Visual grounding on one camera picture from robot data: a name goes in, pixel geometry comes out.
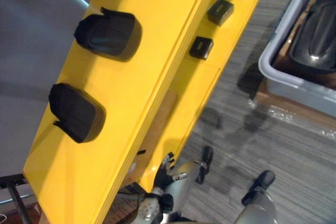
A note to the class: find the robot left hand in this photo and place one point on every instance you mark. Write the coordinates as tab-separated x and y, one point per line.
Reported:
163	175

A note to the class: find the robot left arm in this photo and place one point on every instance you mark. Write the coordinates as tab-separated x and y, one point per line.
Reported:
149	207

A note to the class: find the yellow metal shelf unit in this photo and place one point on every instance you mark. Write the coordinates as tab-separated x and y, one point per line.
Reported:
147	82

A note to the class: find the robot left leg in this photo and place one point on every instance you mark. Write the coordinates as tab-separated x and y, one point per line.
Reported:
183	179

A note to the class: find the black plastic housing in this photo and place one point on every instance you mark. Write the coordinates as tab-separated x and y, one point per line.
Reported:
74	113
315	40
110	36

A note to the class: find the small black square box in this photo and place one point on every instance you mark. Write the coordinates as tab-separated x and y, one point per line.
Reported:
201	47

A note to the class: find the plastic-wrapped cardboard box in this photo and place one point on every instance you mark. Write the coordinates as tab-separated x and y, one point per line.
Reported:
294	111

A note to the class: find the grey plastic bin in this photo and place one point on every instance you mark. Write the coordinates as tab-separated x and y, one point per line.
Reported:
288	82

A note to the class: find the large black square box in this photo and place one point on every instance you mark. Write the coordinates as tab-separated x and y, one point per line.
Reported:
220	12

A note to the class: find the black metal frame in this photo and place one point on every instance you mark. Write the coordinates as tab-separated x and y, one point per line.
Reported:
15	197

